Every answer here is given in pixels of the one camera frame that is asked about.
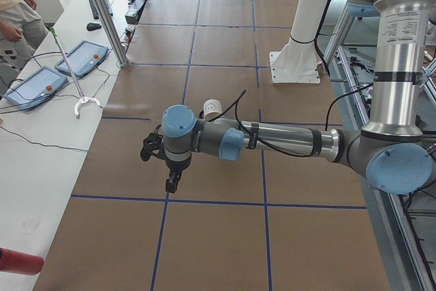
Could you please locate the white pedestal column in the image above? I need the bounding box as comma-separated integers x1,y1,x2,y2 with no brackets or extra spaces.
270,0,329,84

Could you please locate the black keyboard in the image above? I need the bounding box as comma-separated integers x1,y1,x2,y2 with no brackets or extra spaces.
87,0,114,21

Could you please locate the lower teach pendant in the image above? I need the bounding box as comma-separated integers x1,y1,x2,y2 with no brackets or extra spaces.
3,66,67,110

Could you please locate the aluminium frame post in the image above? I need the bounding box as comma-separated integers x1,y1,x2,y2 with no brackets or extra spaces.
93,0,128,67

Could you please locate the teach pendant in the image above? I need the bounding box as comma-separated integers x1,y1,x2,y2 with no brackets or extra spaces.
3,66,67,110
66,40,109,78

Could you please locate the black box device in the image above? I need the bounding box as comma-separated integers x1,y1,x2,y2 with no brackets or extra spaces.
125,0,146,25

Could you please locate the person in beige clothes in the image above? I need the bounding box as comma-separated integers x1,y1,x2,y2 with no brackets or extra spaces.
0,0,48,70

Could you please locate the upper teach pendant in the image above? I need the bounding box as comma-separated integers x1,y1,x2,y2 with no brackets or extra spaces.
66,40,109,78

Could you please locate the red bottle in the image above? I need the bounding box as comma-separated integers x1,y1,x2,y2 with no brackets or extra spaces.
1,248,44,275

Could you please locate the white mug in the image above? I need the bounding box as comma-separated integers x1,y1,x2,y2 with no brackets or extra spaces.
200,99,223,120

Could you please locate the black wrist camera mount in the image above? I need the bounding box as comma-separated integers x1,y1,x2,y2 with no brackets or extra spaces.
140,125,166,162

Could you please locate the black computer mouse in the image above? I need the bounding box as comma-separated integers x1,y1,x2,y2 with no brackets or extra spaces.
86,22,102,31

